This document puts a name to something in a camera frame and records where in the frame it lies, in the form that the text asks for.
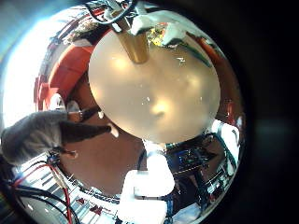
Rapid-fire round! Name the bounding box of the dark electronics equipment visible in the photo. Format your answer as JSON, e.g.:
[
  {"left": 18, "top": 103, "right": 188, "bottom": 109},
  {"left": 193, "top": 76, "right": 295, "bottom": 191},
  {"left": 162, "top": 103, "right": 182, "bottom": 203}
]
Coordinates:
[{"left": 165, "top": 144, "right": 218, "bottom": 175}]

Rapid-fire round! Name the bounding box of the person in white shirt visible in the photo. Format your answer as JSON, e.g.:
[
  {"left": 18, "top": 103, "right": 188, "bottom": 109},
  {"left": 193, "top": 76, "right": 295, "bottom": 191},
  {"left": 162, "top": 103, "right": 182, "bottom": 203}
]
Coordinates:
[{"left": 213, "top": 116, "right": 242, "bottom": 176}]

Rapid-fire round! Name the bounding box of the flower bouquet with green stem wrap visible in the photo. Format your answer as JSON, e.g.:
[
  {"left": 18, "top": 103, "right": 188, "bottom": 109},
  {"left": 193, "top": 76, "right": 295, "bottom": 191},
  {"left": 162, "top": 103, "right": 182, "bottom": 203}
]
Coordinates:
[{"left": 147, "top": 26, "right": 219, "bottom": 69}]

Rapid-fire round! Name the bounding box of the black cable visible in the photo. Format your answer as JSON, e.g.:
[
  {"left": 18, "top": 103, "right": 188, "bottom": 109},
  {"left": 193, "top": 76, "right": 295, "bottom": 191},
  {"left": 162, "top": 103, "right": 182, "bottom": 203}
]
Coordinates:
[{"left": 83, "top": 0, "right": 138, "bottom": 26}]

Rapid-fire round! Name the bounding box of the red cable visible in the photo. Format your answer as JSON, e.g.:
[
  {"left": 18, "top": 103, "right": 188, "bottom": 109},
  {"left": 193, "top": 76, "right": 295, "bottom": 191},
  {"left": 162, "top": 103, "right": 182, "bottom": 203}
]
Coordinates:
[{"left": 11, "top": 161, "right": 73, "bottom": 224}]

